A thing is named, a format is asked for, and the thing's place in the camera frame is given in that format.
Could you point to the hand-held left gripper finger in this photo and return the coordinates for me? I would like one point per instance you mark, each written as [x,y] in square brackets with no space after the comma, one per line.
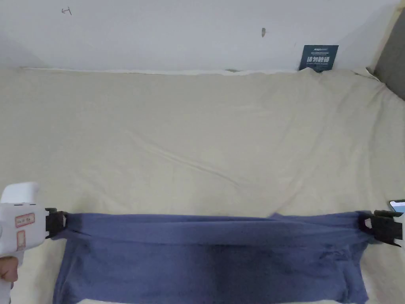
[59,216]
[56,230]

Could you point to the dark printed card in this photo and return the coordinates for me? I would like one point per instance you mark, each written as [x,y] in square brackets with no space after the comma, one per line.
[318,57]

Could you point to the smartphone with lit screen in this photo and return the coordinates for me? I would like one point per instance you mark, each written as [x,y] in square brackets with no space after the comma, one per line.
[398,205]

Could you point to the grey padded headboard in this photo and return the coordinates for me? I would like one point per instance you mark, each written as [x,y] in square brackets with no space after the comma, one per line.
[391,60]

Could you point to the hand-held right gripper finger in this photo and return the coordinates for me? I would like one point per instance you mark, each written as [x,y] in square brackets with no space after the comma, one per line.
[379,235]
[381,219]

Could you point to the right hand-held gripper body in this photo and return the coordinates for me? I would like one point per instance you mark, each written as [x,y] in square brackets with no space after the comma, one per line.
[401,226]

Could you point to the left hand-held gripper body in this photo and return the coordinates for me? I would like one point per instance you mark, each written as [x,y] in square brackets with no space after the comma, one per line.
[22,221]

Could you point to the dark blue shirt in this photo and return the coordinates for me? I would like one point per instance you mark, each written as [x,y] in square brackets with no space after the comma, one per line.
[208,253]

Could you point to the bed with beige sheet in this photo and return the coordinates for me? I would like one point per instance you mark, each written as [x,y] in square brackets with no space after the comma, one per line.
[196,133]

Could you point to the person's left hand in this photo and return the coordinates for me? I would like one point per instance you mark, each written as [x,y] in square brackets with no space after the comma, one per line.
[7,268]

